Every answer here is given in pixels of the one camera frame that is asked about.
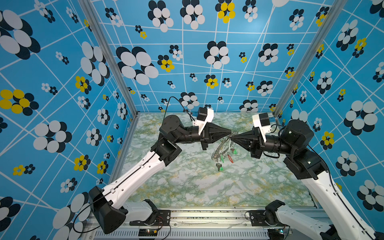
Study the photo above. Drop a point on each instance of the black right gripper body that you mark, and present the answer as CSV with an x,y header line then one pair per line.
x,y
257,152

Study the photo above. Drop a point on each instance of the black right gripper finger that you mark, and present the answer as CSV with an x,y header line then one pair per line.
x,y
246,136
245,143

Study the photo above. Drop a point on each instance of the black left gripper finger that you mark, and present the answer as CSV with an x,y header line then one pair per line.
x,y
216,137
217,131

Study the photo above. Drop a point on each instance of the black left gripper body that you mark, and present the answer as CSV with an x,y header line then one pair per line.
x,y
203,139

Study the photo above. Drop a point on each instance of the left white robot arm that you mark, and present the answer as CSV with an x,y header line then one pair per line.
x,y
109,205

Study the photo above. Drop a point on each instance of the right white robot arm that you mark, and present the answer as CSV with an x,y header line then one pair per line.
x,y
308,167

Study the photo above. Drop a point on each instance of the red key tag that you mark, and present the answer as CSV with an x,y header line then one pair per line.
x,y
230,159

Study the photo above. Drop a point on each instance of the silver key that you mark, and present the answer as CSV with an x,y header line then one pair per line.
x,y
219,166

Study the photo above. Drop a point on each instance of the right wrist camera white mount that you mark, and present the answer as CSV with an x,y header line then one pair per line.
x,y
262,121

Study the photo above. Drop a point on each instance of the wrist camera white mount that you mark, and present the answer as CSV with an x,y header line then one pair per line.
x,y
204,116
262,121

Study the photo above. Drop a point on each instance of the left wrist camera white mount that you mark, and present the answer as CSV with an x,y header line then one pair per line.
x,y
204,116

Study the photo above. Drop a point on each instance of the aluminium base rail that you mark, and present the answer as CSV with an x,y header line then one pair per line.
x,y
199,224

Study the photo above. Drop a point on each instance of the aluminium corner post right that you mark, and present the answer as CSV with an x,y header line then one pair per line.
x,y
320,36

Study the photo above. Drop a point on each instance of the aluminium corner post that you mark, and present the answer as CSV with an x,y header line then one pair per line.
x,y
91,16
320,36

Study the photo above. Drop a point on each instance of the aluminium corner post left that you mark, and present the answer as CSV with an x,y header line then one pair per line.
x,y
91,16

